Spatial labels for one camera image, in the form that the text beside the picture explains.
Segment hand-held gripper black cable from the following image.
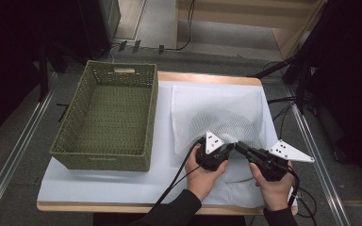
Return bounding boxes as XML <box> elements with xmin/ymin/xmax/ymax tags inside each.
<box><xmin>150</xmin><ymin>138</ymin><xmax>206</xmax><ymax>215</ymax></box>
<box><xmin>286</xmin><ymin>165</ymin><xmax>318</xmax><ymax>226</ymax></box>

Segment white table mat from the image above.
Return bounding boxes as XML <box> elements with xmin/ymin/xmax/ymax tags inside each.
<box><xmin>37</xmin><ymin>80</ymin><xmax>297</xmax><ymax>205</ymax></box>

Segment black floor cables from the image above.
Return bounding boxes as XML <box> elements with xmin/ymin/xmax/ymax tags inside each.
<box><xmin>266</xmin><ymin>95</ymin><xmax>298</xmax><ymax>144</ymax></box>

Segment white mesh laundry bag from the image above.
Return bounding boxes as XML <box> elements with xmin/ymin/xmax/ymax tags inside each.
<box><xmin>169</xmin><ymin>84</ymin><xmax>296</xmax><ymax>209</ymax></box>

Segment right hand-held gripper black cable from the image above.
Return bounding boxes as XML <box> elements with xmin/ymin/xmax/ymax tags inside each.
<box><xmin>286</xmin><ymin>165</ymin><xmax>318</xmax><ymax>226</ymax></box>

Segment person's left hand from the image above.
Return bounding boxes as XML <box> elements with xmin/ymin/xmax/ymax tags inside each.
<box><xmin>184</xmin><ymin>144</ymin><xmax>230</xmax><ymax>202</ymax></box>

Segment left hand-held gripper black cable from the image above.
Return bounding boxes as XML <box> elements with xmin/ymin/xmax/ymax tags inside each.
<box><xmin>150</xmin><ymin>138</ymin><xmax>206</xmax><ymax>215</ymax></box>

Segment light wooden shelf unit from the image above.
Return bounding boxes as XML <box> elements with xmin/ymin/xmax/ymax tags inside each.
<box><xmin>173</xmin><ymin>0</ymin><xmax>328</xmax><ymax>60</ymax></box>

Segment black tripod stand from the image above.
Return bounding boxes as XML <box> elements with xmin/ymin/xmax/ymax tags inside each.
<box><xmin>247</xmin><ymin>51</ymin><xmax>314</xmax><ymax>115</ymax></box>

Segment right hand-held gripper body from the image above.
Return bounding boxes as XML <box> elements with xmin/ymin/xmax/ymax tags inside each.
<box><xmin>247</xmin><ymin>139</ymin><xmax>316</xmax><ymax>183</ymax></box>

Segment black hanging cable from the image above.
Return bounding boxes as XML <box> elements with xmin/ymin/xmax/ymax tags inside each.
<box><xmin>156</xmin><ymin>0</ymin><xmax>196</xmax><ymax>53</ymax></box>

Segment metal floor rail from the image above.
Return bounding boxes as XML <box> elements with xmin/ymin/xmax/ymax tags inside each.
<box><xmin>0</xmin><ymin>71</ymin><xmax>58</xmax><ymax>222</ymax></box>
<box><xmin>282</xmin><ymin>84</ymin><xmax>351</xmax><ymax>226</ymax></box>

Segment black cabinet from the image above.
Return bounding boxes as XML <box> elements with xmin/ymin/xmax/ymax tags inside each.
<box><xmin>76</xmin><ymin>0</ymin><xmax>123</xmax><ymax>60</ymax></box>

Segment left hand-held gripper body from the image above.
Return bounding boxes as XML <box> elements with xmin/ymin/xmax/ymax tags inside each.
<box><xmin>195</xmin><ymin>130</ymin><xmax>231</xmax><ymax>172</ymax></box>

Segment person's right hand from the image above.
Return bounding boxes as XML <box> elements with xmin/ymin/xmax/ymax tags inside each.
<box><xmin>248</xmin><ymin>159</ymin><xmax>295</xmax><ymax>212</ymax></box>

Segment green woven basket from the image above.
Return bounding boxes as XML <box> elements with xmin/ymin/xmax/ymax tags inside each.
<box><xmin>49</xmin><ymin>59</ymin><xmax>159</xmax><ymax>172</ymax></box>

